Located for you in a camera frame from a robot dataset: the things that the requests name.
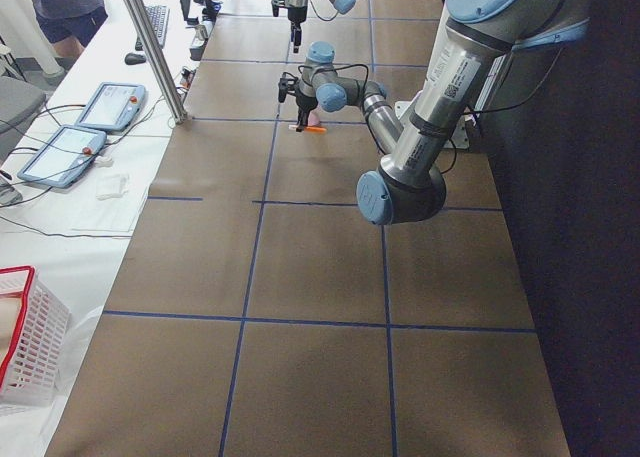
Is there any pink mesh pen holder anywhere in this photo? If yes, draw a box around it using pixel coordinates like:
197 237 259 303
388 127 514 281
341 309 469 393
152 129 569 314
307 111 321 127

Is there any aluminium frame post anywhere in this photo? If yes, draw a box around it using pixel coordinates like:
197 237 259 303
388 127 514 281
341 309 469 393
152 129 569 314
123 0 187 125

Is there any white red plastic basket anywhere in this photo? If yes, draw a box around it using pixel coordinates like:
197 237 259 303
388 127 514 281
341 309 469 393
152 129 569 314
1 266 70 415

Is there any black camera cable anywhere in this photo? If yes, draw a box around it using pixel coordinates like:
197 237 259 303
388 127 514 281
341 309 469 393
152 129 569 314
305 0 341 22
298 62 372 98

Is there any person in dark clothes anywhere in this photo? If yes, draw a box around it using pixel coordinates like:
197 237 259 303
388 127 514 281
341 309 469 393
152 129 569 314
31 0 108 59

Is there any white crumpled tissue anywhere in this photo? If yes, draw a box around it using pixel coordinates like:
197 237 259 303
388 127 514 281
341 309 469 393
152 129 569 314
96 173 130 200

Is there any black computer mouse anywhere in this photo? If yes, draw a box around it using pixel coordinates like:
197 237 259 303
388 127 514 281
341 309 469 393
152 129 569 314
124 52 147 66

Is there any near teach pendant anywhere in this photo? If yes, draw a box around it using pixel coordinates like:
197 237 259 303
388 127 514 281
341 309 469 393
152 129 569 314
17 125 107 189

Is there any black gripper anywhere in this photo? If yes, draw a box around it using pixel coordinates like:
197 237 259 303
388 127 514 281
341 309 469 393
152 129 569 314
295 89 315 133
288 5 307 53

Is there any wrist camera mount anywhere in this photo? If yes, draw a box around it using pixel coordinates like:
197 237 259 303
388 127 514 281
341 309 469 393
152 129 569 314
271 0 289 17
277 72 299 103

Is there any far teach pendant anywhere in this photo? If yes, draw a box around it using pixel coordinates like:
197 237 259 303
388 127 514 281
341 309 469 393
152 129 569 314
75 82 147 132

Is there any teach pendant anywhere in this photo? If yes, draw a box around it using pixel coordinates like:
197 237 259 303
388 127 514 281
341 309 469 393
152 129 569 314
75 82 147 132
17 125 107 189

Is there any black keyboard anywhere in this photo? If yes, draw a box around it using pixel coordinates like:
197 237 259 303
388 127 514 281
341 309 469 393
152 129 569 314
145 5 170 48

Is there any orange highlighter pen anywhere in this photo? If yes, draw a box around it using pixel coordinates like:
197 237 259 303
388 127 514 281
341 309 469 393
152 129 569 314
288 124 327 134

